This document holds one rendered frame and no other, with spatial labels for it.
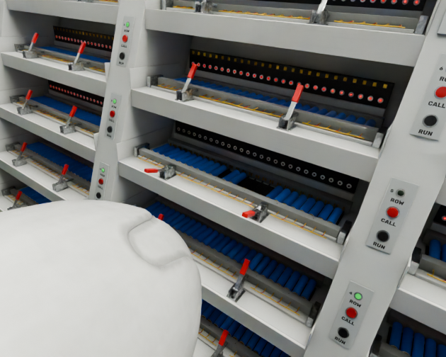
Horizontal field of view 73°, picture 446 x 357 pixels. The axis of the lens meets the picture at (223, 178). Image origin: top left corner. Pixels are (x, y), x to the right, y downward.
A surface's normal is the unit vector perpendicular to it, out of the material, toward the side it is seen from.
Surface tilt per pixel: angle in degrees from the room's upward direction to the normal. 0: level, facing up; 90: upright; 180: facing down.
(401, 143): 90
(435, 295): 18
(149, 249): 33
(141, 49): 90
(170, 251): 39
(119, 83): 90
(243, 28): 108
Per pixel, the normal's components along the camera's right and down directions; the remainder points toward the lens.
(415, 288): 0.08, -0.87
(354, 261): -0.51, 0.07
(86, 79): -0.56, 0.36
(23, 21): 0.83, 0.33
